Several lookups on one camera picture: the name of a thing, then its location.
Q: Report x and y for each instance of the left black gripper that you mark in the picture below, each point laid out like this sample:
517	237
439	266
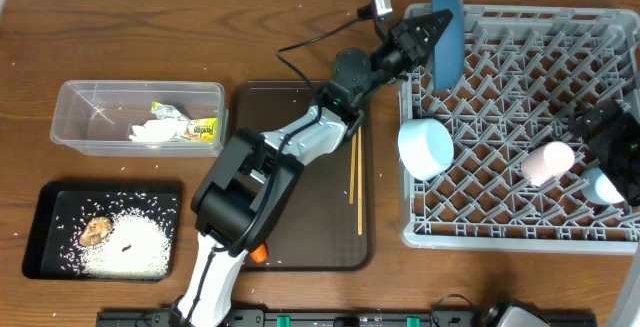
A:
407	42

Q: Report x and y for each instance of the blue plate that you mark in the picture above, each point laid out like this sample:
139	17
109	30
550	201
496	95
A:
450	49

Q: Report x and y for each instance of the light blue bowl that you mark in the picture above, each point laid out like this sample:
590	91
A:
425	147

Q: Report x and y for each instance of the pink cup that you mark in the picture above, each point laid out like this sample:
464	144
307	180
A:
549	161

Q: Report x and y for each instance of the blue cup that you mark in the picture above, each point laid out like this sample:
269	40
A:
599	189

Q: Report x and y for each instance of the yellow foil snack wrapper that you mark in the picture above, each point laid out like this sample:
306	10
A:
197	130

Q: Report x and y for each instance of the white tissue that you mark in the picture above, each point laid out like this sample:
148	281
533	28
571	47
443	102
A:
159	130

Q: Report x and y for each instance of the white rice pile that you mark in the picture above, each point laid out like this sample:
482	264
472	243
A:
135	245

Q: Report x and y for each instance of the brown mushroom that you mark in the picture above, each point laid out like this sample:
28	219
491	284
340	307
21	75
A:
96	231

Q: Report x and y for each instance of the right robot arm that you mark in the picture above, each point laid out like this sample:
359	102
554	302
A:
610	130

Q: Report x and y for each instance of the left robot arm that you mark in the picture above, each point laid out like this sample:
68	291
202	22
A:
244	193

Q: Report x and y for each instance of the grey dishwasher rack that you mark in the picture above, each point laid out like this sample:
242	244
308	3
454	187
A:
526	70

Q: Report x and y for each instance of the black waste tray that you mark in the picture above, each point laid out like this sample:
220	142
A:
64	209

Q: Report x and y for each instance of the right wooden chopstick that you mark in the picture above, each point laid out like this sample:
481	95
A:
359	176

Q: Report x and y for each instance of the wooden chopstick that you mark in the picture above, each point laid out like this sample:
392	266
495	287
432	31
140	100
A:
353	165
359	176

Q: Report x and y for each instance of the left wooden chopstick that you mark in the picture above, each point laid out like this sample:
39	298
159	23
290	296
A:
353	165

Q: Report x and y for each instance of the brown serving tray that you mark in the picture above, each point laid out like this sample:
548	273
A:
323	227

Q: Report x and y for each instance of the orange carrot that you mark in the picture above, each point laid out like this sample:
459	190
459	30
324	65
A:
260	254

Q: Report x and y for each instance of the clear plastic bin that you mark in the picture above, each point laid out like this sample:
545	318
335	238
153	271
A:
95	117

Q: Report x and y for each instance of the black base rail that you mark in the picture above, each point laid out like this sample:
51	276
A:
450	311

